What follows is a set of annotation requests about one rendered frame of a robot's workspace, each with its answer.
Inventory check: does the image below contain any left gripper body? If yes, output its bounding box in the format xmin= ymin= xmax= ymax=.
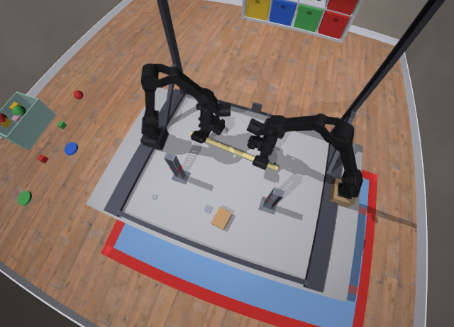
xmin=253 ymin=139 xmax=276 ymax=170

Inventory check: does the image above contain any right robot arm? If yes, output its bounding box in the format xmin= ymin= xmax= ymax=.
xmin=141 ymin=64 xmax=231 ymax=140

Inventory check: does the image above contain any brown rectangular box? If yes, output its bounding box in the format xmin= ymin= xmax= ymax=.
xmin=211 ymin=207 xmax=232 ymax=229

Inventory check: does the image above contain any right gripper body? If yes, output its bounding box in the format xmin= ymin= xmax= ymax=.
xmin=191 ymin=115 xmax=220 ymax=143

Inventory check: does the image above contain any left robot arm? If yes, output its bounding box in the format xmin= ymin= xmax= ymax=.
xmin=247 ymin=113 xmax=363 ymax=199

